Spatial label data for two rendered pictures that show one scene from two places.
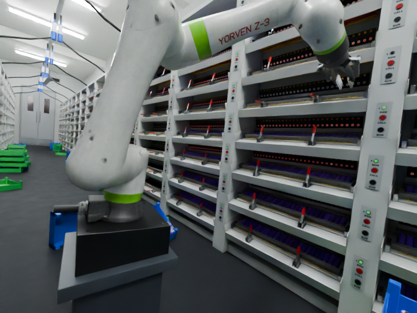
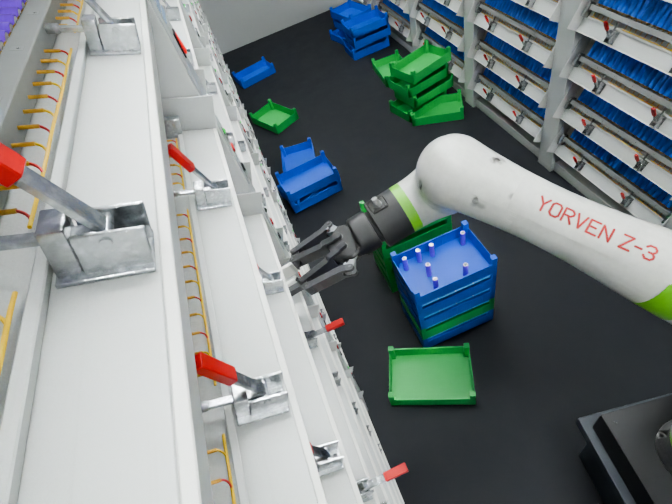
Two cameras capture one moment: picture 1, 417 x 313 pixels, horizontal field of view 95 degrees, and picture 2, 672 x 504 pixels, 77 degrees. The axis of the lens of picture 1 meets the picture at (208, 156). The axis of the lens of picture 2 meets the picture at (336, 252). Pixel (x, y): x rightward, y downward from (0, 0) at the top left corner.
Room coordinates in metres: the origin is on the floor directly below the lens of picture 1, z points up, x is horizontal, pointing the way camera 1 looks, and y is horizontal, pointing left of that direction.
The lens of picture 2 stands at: (1.12, -0.10, 1.58)
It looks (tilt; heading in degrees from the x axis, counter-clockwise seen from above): 49 degrees down; 220
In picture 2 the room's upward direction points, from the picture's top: 21 degrees counter-clockwise
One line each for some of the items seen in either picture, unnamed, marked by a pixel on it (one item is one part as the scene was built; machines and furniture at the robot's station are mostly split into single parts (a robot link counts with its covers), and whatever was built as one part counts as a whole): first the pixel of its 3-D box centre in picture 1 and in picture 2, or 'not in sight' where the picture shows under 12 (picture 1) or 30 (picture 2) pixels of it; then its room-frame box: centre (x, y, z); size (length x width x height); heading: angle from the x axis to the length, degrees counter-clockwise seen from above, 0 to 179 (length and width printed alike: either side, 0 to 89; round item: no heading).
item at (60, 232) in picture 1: (80, 222); not in sight; (1.17, 0.76, 0.10); 0.30 x 0.08 x 0.20; 153
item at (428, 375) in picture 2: not in sight; (430, 374); (0.53, -0.38, 0.04); 0.30 x 0.20 x 0.08; 109
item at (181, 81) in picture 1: (179, 121); not in sight; (1.77, 0.30, 0.85); 0.20 x 0.09 x 1.70; 134
